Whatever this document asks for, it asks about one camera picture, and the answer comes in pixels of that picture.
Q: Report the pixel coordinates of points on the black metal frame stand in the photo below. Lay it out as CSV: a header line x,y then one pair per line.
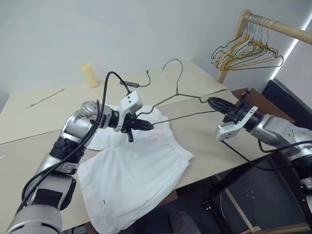
x,y
234,178

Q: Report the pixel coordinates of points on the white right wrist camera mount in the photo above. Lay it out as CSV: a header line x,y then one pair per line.
x,y
229,130

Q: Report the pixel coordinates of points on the dark rounded shape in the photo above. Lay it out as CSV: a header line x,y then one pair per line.
x,y
182,223

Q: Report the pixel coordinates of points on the brown board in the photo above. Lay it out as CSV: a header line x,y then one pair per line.
x,y
258,97

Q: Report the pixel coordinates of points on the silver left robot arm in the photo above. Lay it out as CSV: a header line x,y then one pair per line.
x,y
73,124

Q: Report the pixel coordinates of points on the pale yellow plastic bottle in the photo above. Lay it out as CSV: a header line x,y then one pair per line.
x,y
89,75

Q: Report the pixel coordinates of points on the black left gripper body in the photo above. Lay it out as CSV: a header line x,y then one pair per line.
x,y
133,124

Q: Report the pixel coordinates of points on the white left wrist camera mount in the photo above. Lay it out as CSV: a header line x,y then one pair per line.
x,y
130,102

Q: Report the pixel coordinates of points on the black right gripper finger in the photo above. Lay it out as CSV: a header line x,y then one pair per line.
x,y
219,100
223,109

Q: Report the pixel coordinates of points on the wooden frame base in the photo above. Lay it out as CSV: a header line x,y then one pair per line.
x,y
240,209

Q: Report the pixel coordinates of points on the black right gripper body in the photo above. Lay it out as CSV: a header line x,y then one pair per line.
x,y
237,113

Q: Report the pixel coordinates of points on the white shorts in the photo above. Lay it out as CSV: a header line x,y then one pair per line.
x,y
131,165

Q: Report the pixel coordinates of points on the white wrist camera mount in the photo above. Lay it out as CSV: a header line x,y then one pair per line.
x,y
130,102
229,130

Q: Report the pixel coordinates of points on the wooden clothes rack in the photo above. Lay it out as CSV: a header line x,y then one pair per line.
x,y
280,25

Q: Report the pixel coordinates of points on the black flat panel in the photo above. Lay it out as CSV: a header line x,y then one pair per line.
x,y
287,97

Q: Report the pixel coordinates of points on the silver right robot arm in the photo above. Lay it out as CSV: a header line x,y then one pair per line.
x,y
273,129

